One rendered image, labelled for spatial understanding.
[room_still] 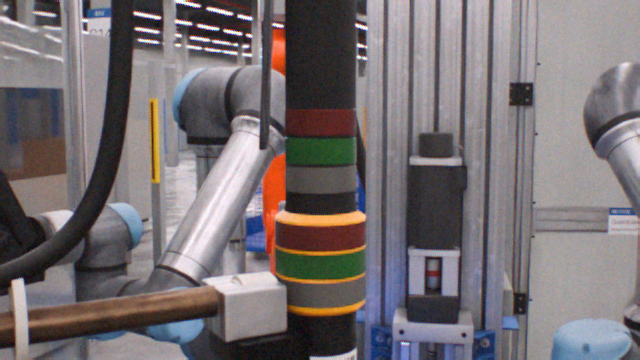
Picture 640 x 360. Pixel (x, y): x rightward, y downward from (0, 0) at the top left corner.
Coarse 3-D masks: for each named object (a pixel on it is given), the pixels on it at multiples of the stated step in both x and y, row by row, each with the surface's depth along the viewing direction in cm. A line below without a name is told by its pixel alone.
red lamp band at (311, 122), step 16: (288, 112) 32; (304, 112) 31; (320, 112) 31; (336, 112) 31; (352, 112) 32; (288, 128) 32; (304, 128) 32; (320, 128) 31; (336, 128) 32; (352, 128) 32
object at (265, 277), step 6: (234, 276) 32; (240, 276) 32; (246, 276) 32; (252, 276) 32; (258, 276) 32; (264, 276) 32; (270, 276) 32; (234, 282) 31; (240, 282) 31; (246, 282) 31; (252, 282) 31; (258, 282) 32; (264, 282) 32; (270, 282) 32
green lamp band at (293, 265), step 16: (288, 256) 32; (304, 256) 32; (320, 256) 32; (336, 256) 32; (352, 256) 32; (288, 272) 32; (304, 272) 32; (320, 272) 32; (336, 272) 32; (352, 272) 32
